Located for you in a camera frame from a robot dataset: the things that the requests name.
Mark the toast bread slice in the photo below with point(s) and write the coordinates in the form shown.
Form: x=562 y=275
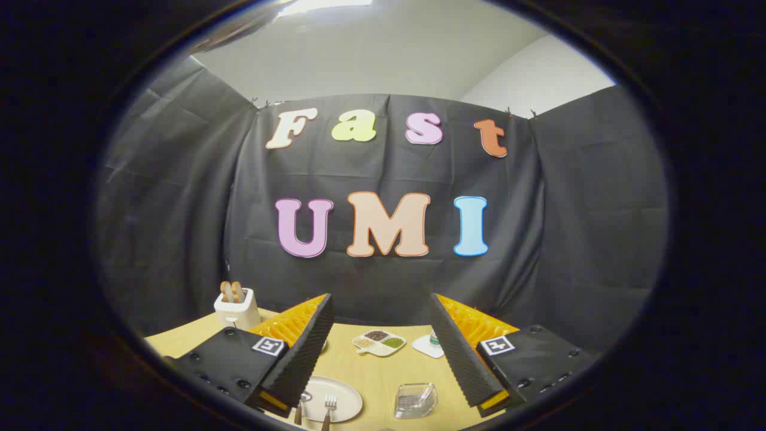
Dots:
x=238 y=291
x=225 y=292

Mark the clear glass square container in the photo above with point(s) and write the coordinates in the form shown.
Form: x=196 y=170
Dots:
x=416 y=401

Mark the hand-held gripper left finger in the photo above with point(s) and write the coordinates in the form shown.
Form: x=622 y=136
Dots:
x=308 y=353

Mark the clear plastic water bottle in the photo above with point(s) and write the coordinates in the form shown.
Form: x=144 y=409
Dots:
x=434 y=339

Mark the white divided grain dish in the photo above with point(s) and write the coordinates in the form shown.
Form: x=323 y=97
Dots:
x=378 y=344

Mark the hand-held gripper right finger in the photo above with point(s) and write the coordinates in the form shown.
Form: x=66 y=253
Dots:
x=458 y=353

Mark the white toaster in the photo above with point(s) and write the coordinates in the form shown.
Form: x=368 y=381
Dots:
x=236 y=314

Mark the white round plate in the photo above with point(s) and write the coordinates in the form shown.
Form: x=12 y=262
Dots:
x=344 y=395

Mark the white square coaster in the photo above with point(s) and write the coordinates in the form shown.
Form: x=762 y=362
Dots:
x=423 y=346

